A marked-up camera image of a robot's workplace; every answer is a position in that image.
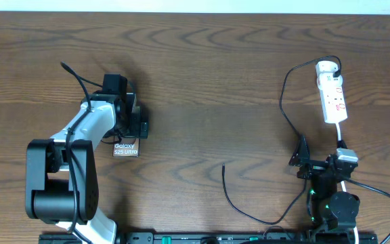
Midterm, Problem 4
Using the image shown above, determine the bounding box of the black charging cable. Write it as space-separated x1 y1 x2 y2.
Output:
221 55 343 226

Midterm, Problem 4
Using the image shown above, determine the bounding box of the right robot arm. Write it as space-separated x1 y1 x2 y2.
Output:
289 135 360 243

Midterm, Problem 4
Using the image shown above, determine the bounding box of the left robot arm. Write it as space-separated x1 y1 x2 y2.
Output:
25 73 148 243

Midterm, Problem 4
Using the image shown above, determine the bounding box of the white USB charger plug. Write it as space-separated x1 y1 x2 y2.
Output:
316 60 339 77

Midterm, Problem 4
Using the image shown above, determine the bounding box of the white power strip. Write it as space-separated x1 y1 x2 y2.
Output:
317 72 347 124

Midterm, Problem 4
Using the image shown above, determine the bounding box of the black right camera cable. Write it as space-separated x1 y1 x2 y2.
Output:
340 174 390 244

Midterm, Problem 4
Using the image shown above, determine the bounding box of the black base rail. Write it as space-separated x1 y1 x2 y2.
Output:
38 231 378 244

